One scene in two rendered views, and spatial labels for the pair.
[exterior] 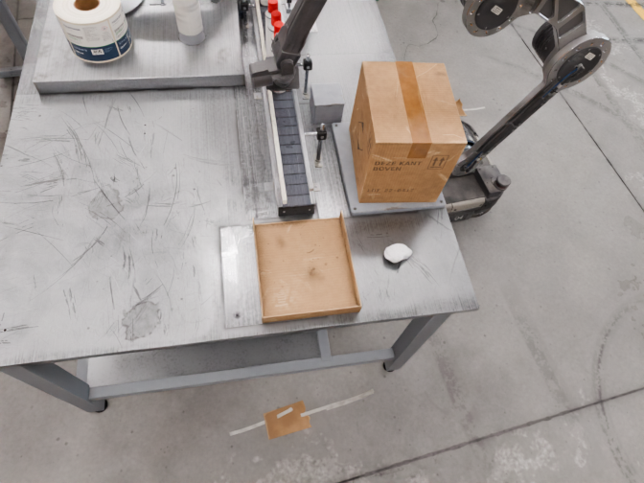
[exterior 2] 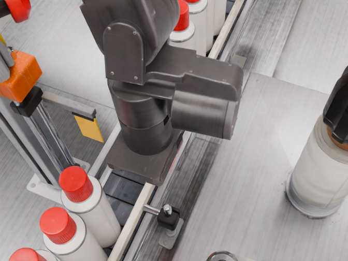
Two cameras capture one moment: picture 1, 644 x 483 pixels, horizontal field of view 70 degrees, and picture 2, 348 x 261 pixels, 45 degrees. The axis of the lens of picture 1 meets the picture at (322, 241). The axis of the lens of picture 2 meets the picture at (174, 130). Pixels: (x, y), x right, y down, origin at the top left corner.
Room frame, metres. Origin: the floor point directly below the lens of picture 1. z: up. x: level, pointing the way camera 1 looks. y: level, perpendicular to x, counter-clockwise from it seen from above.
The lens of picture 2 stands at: (1.69, 0.61, 1.53)
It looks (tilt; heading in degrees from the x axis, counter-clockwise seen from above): 59 degrees down; 225
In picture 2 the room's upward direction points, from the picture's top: 5 degrees counter-clockwise
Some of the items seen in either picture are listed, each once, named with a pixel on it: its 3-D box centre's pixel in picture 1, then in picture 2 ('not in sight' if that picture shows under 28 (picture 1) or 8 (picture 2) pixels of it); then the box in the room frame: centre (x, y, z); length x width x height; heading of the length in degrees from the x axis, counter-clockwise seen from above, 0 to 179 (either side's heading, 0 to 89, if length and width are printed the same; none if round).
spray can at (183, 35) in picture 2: (273, 29); (179, 53); (1.34, 0.28, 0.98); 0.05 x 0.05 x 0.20
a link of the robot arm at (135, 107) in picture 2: not in sight; (145, 93); (1.53, 0.41, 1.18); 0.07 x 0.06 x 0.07; 115
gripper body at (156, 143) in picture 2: not in sight; (146, 125); (1.53, 0.41, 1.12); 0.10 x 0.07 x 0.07; 18
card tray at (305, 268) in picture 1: (304, 263); not in sight; (0.57, 0.04, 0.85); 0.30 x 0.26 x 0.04; 18
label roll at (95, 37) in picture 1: (94, 24); not in sight; (1.25, 0.86, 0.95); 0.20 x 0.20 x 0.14
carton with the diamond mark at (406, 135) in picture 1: (401, 134); not in sight; (0.97, -0.17, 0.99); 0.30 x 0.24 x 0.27; 13
